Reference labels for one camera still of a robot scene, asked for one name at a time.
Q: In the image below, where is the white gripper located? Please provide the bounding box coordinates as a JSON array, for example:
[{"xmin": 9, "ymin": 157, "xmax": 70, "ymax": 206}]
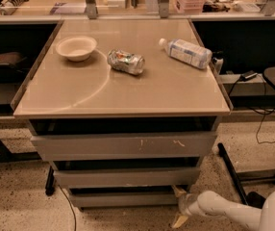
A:
[{"xmin": 171, "ymin": 185, "xmax": 201, "ymax": 229}]

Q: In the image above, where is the grey bottom drawer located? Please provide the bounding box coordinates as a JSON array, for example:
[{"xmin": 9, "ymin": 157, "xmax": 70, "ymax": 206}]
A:
[{"xmin": 69, "ymin": 192, "xmax": 177, "ymax": 208}]

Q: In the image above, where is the grey drawer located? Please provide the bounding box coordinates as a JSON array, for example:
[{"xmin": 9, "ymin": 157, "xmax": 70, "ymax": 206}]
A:
[
  {"xmin": 69, "ymin": 192, "xmax": 177, "ymax": 208},
  {"xmin": 54, "ymin": 167, "xmax": 200, "ymax": 189},
  {"xmin": 31, "ymin": 132, "xmax": 216, "ymax": 161}
]

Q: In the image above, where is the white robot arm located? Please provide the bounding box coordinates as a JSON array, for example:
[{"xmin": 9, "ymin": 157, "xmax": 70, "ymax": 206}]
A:
[{"xmin": 172, "ymin": 186, "xmax": 275, "ymax": 231}]

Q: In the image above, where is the grey middle drawer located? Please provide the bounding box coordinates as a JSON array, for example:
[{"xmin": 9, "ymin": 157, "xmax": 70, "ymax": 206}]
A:
[{"xmin": 54, "ymin": 167, "xmax": 200, "ymax": 189}]

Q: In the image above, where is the grey top drawer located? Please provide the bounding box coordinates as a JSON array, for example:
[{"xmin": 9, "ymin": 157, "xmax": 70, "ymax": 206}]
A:
[{"xmin": 31, "ymin": 132, "xmax": 216, "ymax": 161}]

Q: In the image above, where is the grey drawer cabinet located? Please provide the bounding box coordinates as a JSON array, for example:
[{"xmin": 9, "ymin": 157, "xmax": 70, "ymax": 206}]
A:
[{"xmin": 10, "ymin": 18, "xmax": 234, "ymax": 212}]

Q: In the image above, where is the black power adapter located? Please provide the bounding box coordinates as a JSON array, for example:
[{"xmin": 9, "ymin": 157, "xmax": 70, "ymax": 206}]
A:
[{"xmin": 240, "ymin": 70, "xmax": 258, "ymax": 82}]

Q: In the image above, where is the clear plastic water bottle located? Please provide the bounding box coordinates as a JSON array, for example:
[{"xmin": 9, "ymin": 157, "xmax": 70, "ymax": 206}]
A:
[{"xmin": 159, "ymin": 38, "xmax": 213, "ymax": 69}]

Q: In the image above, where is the crushed soda can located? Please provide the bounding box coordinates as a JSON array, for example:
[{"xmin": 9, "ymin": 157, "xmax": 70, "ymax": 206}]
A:
[{"xmin": 107, "ymin": 49, "xmax": 145, "ymax": 76}]

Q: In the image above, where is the white paper bowl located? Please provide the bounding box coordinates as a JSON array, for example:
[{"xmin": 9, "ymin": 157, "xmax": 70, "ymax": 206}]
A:
[{"xmin": 56, "ymin": 36, "xmax": 97, "ymax": 62}]

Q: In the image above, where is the black cable right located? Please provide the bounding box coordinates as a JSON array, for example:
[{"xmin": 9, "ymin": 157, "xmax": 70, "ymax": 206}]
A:
[{"xmin": 246, "ymin": 77, "xmax": 275, "ymax": 145}]

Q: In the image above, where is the black floor cable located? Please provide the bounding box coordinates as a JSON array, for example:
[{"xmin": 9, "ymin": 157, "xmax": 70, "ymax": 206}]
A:
[{"xmin": 58, "ymin": 185, "xmax": 78, "ymax": 231}]

